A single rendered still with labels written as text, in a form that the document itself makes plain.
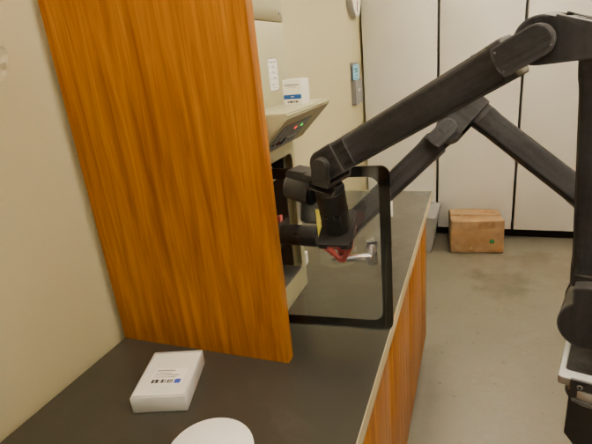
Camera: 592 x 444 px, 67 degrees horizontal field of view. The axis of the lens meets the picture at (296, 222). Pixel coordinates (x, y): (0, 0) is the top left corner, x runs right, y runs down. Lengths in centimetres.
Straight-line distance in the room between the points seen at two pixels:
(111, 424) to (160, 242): 40
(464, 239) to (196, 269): 305
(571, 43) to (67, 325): 115
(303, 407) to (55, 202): 73
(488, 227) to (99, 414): 329
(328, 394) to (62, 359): 65
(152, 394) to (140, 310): 29
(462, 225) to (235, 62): 315
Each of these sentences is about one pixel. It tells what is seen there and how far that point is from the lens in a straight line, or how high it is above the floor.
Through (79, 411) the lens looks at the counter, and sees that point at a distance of 117.
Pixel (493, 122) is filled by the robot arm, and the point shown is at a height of 144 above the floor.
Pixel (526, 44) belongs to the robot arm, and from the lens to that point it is 63.
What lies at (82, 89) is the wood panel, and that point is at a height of 160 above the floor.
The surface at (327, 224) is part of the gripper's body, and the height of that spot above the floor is 130.
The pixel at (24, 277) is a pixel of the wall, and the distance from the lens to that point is 116.
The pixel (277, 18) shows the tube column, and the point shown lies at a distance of 128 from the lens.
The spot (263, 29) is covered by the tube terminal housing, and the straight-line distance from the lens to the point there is 119.
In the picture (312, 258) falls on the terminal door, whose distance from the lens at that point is 106.
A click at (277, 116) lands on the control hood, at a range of 98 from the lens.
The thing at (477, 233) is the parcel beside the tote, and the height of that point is 18.
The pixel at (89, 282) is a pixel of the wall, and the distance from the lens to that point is 129.
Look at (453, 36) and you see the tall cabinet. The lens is 400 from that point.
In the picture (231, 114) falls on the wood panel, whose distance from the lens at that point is 93.
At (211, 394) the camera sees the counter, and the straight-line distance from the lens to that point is 108.
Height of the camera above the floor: 161
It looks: 20 degrees down
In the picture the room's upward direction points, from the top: 6 degrees counter-clockwise
